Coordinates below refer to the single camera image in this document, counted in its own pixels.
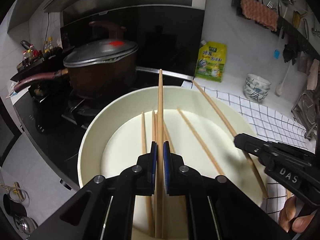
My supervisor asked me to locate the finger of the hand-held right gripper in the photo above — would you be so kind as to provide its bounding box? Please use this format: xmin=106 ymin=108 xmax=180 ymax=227
xmin=234 ymin=133 xmax=272 ymax=156
xmin=249 ymin=151 xmax=266 ymax=167

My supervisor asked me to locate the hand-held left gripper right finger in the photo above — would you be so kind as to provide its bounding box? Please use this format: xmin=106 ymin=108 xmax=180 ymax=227
xmin=163 ymin=141 xmax=290 ymax=240

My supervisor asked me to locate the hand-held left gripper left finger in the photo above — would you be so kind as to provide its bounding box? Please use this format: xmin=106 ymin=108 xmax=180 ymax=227
xmin=31 ymin=141 xmax=158 ymax=240

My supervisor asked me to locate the cream round basin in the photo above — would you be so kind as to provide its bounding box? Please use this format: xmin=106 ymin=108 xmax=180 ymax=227
xmin=77 ymin=85 xmax=269 ymax=240

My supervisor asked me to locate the person's right hand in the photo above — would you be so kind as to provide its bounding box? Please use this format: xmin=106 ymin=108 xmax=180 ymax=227
xmin=278 ymin=196 xmax=317 ymax=233

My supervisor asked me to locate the white checked cloth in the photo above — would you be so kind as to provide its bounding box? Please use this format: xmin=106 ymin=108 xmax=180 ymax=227
xmin=181 ymin=80 xmax=320 ymax=218

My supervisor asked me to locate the patterned ceramic bowl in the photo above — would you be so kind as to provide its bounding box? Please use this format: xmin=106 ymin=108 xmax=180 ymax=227
xmin=244 ymin=80 xmax=271 ymax=95
xmin=246 ymin=73 xmax=272 ymax=87

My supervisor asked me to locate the yellow seasoning pouch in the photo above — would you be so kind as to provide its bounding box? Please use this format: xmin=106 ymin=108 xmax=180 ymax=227
xmin=194 ymin=40 xmax=228 ymax=82

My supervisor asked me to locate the pink rag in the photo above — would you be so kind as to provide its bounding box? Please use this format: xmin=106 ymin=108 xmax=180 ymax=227
xmin=307 ymin=59 xmax=320 ymax=90

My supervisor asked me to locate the steel cleaver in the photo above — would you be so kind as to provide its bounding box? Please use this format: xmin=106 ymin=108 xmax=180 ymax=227
xmin=297 ymin=52 xmax=310 ymax=75

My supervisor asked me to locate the black rag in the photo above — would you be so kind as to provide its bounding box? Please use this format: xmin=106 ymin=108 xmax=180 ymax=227
xmin=283 ymin=44 xmax=298 ymax=65

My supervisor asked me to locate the brown cooking pot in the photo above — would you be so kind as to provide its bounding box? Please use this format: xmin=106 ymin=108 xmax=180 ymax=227
xmin=14 ymin=55 xmax=138 ymax=98

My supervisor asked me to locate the black gas stove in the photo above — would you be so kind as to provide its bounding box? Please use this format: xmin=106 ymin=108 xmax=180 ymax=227
xmin=14 ymin=77 xmax=140 ymax=188

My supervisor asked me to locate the metal pot lid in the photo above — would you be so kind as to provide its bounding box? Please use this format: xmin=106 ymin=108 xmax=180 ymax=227
xmin=63 ymin=39 xmax=139 ymax=68

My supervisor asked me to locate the orange wavy dishcloth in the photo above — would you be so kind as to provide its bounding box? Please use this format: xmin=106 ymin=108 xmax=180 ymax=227
xmin=240 ymin=0 xmax=279 ymax=32

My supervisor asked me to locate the round metal lid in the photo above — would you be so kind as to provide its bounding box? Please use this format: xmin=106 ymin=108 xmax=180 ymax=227
xmin=14 ymin=215 xmax=38 ymax=233

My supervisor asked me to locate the black cup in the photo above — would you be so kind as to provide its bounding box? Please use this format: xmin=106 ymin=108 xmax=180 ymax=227
xmin=3 ymin=192 xmax=27 ymax=217

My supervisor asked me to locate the black condiment rack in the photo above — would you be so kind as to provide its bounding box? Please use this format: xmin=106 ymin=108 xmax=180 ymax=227
xmin=10 ymin=46 xmax=75 ymax=80

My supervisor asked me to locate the black wall rack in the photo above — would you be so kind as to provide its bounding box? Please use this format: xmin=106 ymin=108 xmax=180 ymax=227
xmin=231 ymin=0 xmax=320 ymax=63

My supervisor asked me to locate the gold wire holder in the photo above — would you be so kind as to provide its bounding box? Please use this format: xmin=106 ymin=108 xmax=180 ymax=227
xmin=0 ymin=182 xmax=28 ymax=202

